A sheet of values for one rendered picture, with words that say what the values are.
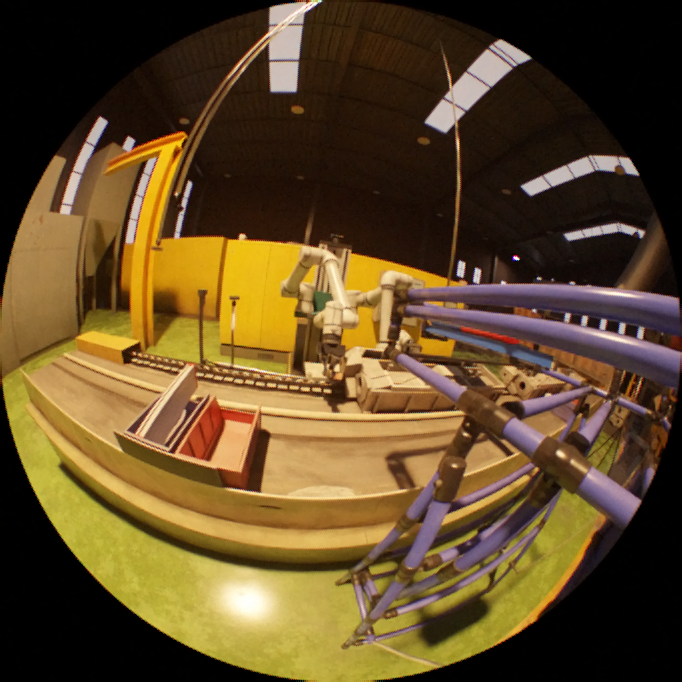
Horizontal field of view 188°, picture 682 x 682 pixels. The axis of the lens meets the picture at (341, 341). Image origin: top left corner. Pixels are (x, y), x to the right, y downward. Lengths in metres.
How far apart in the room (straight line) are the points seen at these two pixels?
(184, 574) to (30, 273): 5.00
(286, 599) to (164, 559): 0.68
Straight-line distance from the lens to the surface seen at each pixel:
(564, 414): 2.17
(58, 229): 5.66
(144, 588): 1.55
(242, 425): 0.87
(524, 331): 0.25
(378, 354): 1.24
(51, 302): 5.52
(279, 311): 3.17
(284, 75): 9.84
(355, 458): 0.81
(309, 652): 1.36
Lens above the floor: 1.33
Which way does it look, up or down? 15 degrees down
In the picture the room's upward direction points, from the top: 10 degrees clockwise
